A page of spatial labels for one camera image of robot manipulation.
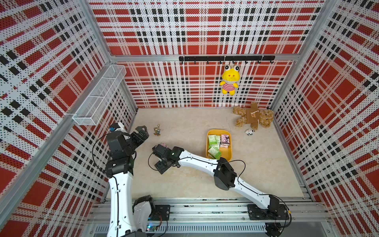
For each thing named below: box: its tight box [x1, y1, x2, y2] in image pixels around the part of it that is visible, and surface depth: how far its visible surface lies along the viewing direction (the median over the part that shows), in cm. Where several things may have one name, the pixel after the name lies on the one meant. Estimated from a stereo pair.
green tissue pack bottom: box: [207, 146, 222, 160], surface depth 92 cm
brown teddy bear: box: [232, 101, 275, 130], surface depth 109 cm
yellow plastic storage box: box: [205, 128, 232, 162], surface depth 98 cm
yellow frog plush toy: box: [219, 65, 241, 96], surface depth 95 cm
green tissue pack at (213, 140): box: [207, 134, 221, 148], surface depth 99 cm
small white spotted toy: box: [244, 128, 256, 136], surface depth 107 cm
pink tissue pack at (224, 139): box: [220, 134, 230, 146], surface depth 98 cm
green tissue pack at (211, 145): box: [208, 143, 220, 150], surface depth 96 cm
